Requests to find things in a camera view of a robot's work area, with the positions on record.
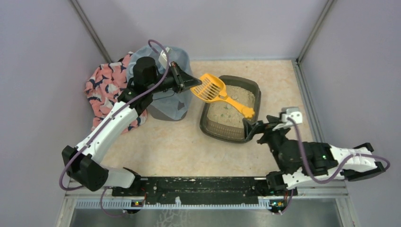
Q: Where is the blue plastic trash bag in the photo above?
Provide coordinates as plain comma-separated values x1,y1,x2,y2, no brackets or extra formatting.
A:
126,46,192,121

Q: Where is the yellow plastic litter scoop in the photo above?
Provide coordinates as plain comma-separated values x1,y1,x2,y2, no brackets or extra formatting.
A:
190,73,255,119

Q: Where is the grey plastic litter box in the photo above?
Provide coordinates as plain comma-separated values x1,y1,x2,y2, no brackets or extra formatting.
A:
200,75,262,143

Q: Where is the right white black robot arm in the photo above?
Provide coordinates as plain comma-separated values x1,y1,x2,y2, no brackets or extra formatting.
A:
243,115,391,195

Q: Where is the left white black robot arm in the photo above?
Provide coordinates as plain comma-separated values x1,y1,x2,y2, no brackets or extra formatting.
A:
59,57,202,192

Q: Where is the pink patterned cloth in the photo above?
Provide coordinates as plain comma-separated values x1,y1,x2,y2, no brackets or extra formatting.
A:
84,52,133,131

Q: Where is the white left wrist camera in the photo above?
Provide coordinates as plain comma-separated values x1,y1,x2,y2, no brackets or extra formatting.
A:
158,47,171,69

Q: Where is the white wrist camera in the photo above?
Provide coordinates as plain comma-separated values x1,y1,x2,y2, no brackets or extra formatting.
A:
158,47,171,69
273,106,303,131

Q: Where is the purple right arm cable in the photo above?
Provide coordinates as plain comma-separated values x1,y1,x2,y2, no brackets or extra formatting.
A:
288,116,391,185

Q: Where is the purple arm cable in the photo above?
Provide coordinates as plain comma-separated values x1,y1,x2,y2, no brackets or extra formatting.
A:
59,39,170,192
288,116,391,185

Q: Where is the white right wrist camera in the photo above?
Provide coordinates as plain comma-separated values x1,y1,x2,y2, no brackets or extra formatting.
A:
273,106,303,131

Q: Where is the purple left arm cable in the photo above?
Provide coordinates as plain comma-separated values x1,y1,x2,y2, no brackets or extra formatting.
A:
59,39,170,192

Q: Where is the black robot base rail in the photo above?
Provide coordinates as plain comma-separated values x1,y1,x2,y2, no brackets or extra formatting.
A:
106,176,298,211

